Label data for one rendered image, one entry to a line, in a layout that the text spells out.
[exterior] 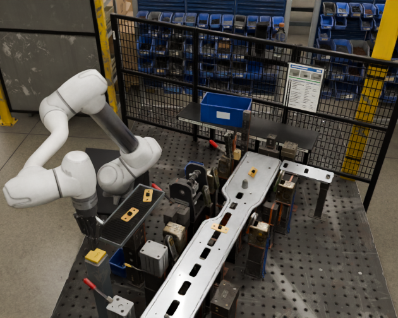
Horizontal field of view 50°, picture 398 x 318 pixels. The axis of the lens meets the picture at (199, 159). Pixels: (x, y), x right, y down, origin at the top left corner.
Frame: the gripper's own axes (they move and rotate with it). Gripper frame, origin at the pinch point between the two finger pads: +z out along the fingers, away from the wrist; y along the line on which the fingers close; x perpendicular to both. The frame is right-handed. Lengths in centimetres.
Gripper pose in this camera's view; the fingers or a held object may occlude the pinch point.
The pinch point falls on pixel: (93, 241)
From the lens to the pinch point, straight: 172.2
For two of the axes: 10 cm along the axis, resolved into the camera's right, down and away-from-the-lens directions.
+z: -0.1, 8.0, 5.9
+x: 4.2, -5.4, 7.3
